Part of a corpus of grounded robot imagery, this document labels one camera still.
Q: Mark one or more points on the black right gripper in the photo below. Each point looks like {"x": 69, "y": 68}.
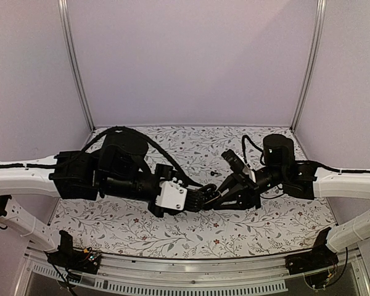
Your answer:
{"x": 247, "y": 193}

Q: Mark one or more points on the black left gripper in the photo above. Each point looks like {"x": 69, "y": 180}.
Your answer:
{"x": 176, "y": 212}

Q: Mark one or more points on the black earbuds charging case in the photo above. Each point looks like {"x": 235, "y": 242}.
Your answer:
{"x": 209, "y": 192}

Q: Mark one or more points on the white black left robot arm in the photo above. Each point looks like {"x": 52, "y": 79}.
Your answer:
{"x": 117, "y": 169}

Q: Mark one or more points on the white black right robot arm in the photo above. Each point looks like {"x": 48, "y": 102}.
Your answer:
{"x": 302, "y": 179}

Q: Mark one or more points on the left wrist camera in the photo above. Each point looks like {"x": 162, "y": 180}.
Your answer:
{"x": 172, "y": 195}

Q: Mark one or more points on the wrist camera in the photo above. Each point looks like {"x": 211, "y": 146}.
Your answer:
{"x": 237, "y": 165}
{"x": 172, "y": 195}

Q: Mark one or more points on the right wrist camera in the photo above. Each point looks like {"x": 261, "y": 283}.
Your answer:
{"x": 237, "y": 165}

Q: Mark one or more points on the front aluminium frame rail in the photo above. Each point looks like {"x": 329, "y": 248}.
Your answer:
{"x": 126, "y": 275}

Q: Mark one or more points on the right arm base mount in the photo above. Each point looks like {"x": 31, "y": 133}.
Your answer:
{"x": 320, "y": 256}

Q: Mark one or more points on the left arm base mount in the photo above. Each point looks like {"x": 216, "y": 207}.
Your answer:
{"x": 86, "y": 260}

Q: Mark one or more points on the right aluminium corner post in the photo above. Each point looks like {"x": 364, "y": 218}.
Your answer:
{"x": 310, "y": 63}

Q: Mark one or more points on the aluminium corner post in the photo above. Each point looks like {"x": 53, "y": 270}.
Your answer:
{"x": 73, "y": 61}
{"x": 310, "y": 63}

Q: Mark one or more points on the left aluminium corner post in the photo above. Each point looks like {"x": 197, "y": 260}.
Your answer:
{"x": 73, "y": 61}

